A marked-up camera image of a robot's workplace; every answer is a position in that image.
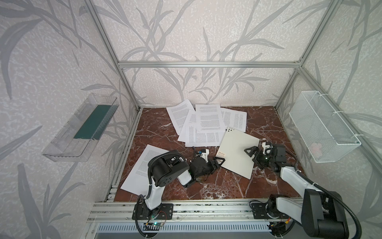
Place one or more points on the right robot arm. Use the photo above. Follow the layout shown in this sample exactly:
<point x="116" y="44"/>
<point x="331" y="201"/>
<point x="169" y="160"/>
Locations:
<point x="321" y="213"/>

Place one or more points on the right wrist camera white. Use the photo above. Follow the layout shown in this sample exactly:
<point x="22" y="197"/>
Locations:
<point x="267" y="148"/>

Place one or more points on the printed sheet right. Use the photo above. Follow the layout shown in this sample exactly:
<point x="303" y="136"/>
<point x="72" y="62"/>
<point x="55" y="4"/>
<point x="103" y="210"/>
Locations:
<point x="234" y="119"/>

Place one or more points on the printed sheet top centre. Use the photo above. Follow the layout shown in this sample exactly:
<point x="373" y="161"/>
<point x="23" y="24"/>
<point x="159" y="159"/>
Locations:
<point x="209" y="118"/>

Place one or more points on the printed paper sheet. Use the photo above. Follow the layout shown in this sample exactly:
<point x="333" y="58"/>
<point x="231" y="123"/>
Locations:
<point x="137" y="181"/>

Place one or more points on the printed sheet back left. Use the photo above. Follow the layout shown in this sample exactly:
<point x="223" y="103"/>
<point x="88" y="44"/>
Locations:
<point x="179" y="113"/>

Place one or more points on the white wire mesh basket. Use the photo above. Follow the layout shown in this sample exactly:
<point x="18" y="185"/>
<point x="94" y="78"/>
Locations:
<point x="324" y="132"/>

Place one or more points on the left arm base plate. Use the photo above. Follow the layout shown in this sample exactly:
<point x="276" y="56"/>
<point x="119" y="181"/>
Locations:
<point x="163" y="212"/>

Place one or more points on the folder white cover black inside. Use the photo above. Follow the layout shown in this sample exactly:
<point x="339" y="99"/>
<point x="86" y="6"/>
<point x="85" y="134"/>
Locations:
<point x="232" y="150"/>

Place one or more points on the clear plastic wall tray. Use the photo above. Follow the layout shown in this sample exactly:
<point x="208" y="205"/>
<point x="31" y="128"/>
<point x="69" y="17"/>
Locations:
<point x="78" y="138"/>

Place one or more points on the aluminium front rail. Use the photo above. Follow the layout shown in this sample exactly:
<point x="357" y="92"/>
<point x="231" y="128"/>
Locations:
<point x="217" y="210"/>

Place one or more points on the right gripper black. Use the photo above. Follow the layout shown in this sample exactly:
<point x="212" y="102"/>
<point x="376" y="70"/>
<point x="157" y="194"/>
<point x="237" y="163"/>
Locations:
<point x="258" y="155"/>

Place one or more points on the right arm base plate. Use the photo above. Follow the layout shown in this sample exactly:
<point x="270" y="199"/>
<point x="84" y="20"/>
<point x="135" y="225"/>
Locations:
<point x="266" y="211"/>

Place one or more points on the aluminium frame horizontal bar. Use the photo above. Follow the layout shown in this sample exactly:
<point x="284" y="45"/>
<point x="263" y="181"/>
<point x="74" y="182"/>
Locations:
<point x="208" y="64"/>

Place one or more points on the printed sheet front centre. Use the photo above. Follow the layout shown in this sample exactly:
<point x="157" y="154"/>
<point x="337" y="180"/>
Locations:
<point x="199" y="139"/>

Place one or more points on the printed sheet under pile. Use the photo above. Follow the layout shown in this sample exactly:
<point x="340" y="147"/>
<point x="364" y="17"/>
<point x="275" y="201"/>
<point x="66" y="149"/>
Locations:
<point x="189" y="122"/>

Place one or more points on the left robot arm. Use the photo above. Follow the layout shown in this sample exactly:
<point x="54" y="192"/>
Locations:
<point x="172" y="165"/>

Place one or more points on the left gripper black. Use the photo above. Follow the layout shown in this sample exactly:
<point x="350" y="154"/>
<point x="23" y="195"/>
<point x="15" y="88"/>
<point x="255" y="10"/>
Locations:
<point x="211" y="164"/>

